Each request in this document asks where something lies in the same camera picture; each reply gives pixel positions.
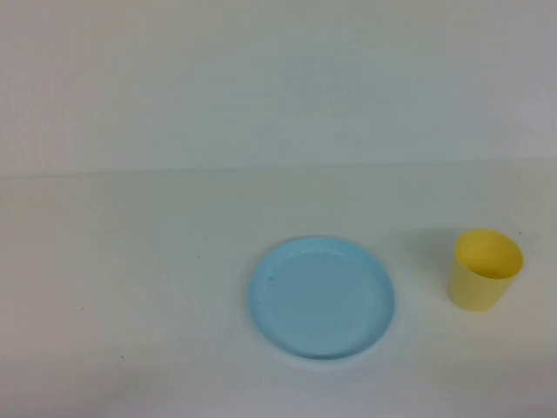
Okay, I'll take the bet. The light blue round plate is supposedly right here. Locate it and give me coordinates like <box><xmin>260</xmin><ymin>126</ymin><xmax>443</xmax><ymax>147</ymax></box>
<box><xmin>247</xmin><ymin>235</ymin><xmax>398</xmax><ymax>362</ymax></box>

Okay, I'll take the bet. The yellow plastic cup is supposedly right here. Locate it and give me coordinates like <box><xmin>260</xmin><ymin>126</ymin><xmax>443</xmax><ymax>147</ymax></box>
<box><xmin>448</xmin><ymin>228</ymin><xmax>527</xmax><ymax>314</ymax></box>

